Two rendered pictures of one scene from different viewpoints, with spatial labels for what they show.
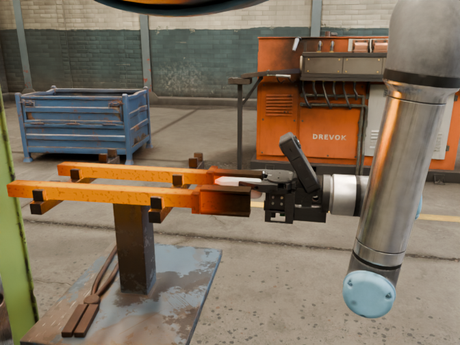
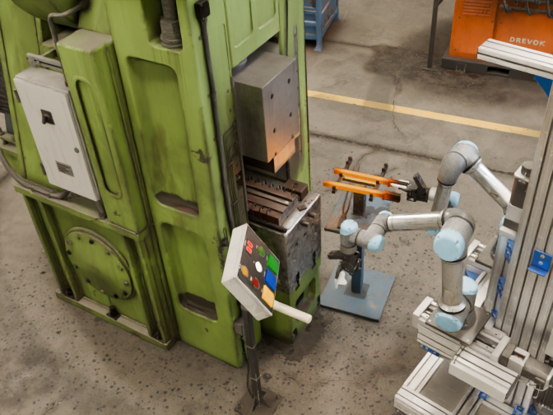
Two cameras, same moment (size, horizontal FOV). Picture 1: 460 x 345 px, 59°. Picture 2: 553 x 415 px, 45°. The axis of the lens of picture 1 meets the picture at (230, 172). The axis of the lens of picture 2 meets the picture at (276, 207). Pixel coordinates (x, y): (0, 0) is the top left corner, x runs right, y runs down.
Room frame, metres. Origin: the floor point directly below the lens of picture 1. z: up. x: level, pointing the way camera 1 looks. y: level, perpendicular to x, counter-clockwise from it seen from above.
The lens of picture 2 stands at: (-2.15, -0.14, 3.21)
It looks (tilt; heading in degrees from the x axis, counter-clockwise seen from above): 40 degrees down; 16
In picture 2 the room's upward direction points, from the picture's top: 4 degrees counter-clockwise
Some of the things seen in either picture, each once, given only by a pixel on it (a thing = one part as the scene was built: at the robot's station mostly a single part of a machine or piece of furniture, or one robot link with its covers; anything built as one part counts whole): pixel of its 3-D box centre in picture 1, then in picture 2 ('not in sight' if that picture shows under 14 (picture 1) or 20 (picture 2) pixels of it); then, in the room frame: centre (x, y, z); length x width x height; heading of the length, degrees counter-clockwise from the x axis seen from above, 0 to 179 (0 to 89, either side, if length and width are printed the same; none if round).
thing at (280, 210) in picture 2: not in sight; (254, 198); (0.47, 0.73, 0.96); 0.42 x 0.20 x 0.09; 72
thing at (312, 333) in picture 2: not in sight; (302, 331); (0.39, 0.48, 0.01); 0.58 x 0.39 x 0.01; 162
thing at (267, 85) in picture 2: not in sight; (248, 96); (0.51, 0.71, 1.56); 0.42 x 0.39 x 0.40; 72
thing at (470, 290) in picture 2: not in sight; (462, 293); (-0.05, -0.36, 0.98); 0.13 x 0.12 x 0.14; 162
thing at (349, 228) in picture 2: not in sight; (349, 233); (-0.02, 0.15, 1.23); 0.09 x 0.08 x 0.11; 72
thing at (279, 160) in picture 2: not in sight; (248, 143); (0.47, 0.73, 1.32); 0.42 x 0.20 x 0.10; 72
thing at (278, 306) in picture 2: not in sight; (272, 304); (0.05, 0.55, 0.62); 0.44 x 0.05 x 0.05; 72
